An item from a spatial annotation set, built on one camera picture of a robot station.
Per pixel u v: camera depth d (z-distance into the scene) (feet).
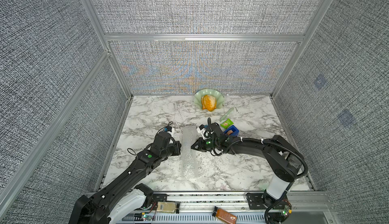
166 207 2.23
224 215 2.17
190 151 2.74
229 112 3.60
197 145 2.62
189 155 2.68
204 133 2.62
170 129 2.43
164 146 2.08
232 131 3.03
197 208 2.40
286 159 1.58
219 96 3.72
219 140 2.30
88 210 1.42
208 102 3.39
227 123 3.36
